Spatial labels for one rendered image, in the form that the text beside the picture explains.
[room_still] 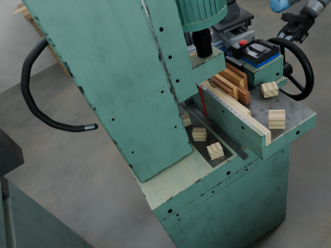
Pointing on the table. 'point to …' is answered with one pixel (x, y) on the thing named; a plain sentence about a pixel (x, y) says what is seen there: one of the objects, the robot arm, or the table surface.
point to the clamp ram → (235, 63)
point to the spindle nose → (202, 42)
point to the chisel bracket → (208, 65)
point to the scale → (226, 106)
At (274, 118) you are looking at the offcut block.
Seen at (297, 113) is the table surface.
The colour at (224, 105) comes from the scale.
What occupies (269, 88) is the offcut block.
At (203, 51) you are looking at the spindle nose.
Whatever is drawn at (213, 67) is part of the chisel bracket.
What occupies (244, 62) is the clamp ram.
